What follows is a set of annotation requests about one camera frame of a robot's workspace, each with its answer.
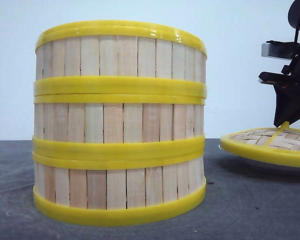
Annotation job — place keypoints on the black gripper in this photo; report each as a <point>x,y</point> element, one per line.
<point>287,89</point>

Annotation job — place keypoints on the woven bamboo steamer lid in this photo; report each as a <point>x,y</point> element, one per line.
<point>276,145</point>

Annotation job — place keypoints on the bamboo steamer basket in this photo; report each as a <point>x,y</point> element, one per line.
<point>115,136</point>
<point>111,207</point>
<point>119,61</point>

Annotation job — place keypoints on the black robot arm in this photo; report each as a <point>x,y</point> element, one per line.
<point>294,21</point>

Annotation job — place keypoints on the white plate under lid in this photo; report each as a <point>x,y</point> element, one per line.
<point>272,168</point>

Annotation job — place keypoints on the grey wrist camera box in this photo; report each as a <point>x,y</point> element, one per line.
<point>277,49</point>

